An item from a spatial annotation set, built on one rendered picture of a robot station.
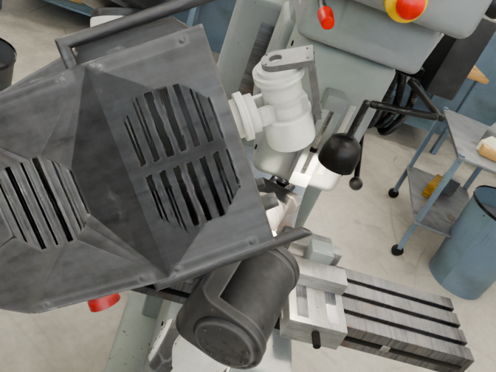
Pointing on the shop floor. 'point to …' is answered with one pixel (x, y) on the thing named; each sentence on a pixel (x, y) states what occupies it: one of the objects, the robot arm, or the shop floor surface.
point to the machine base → (131, 338)
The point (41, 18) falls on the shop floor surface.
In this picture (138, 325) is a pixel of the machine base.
